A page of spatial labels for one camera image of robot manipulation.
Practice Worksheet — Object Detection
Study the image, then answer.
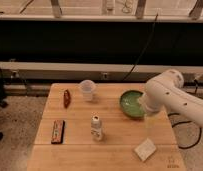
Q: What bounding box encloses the black hanging cable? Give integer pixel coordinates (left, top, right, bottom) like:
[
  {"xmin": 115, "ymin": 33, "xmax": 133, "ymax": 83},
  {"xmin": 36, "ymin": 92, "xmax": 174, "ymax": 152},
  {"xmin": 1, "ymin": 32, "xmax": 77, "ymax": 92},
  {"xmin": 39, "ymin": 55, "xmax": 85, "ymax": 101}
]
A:
[{"xmin": 121, "ymin": 13, "xmax": 159, "ymax": 82}]

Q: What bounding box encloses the white square sponge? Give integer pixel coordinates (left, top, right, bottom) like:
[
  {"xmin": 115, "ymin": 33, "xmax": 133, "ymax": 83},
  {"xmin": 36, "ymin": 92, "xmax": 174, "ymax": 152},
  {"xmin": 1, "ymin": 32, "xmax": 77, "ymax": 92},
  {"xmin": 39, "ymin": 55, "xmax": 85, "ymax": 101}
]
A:
[{"xmin": 134, "ymin": 138, "xmax": 157, "ymax": 162}]

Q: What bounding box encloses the wooden table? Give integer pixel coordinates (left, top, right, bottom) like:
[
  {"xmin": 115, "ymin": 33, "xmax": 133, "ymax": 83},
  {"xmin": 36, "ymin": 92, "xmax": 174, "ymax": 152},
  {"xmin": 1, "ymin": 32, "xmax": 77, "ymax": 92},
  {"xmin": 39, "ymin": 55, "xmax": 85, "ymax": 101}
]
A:
[{"xmin": 27, "ymin": 83, "xmax": 186, "ymax": 171}]

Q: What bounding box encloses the green bowl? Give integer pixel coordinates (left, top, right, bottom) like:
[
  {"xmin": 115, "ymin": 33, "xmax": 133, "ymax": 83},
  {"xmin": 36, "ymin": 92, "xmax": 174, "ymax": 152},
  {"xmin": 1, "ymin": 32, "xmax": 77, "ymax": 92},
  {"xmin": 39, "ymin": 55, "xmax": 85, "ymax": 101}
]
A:
[{"xmin": 119, "ymin": 90, "xmax": 145, "ymax": 118}]

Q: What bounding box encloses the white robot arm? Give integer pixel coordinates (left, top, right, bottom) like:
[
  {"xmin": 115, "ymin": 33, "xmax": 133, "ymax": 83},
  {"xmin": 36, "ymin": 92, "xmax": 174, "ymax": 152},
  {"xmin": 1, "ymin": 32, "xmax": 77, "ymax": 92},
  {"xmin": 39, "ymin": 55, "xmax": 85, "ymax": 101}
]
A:
[{"xmin": 138, "ymin": 69, "xmax": 203, "ymax": 128}]

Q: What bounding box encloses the grey metal rail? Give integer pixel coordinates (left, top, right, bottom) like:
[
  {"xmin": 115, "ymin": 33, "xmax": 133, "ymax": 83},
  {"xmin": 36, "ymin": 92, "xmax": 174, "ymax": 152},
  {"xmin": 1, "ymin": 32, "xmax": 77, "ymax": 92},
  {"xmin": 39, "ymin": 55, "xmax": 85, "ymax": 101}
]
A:
[{"xmin": 0, "ymin": 61, "xmax": 203, "ymax": 83}]

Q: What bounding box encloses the black cable on floor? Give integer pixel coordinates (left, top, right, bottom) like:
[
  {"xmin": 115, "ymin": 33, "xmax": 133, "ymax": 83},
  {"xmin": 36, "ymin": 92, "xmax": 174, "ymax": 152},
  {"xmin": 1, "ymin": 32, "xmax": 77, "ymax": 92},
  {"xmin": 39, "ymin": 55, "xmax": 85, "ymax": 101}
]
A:
[{"xmin": 168, "ymin": 112, "xmax": 203, "ymax": 150}]

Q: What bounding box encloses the red brown sausage toy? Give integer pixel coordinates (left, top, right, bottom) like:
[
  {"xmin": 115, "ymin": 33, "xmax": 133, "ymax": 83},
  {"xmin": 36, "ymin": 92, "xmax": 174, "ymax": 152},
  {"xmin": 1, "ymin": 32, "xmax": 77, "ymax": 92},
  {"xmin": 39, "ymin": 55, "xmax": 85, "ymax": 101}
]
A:
[{"xmin": 63, "ymin": 89, "xmax": 71, "ymax": 108}]

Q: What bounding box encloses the clear plastic cup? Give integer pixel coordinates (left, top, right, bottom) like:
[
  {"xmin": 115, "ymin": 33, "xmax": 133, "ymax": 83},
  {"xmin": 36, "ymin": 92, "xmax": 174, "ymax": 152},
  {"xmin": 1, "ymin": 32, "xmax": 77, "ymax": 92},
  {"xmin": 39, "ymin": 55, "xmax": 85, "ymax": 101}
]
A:
[{"xmin": 79, "ymin": 80, "xmax": 96, "ymax": 101}]

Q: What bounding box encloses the white plastic bottle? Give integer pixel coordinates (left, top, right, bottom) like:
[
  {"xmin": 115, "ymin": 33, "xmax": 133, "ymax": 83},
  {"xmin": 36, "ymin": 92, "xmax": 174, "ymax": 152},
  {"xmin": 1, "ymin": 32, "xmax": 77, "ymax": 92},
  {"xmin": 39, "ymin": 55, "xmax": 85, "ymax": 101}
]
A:
[{"xmin": 91, "ymin": 116, "xmax": 103, "ymax": 141}]

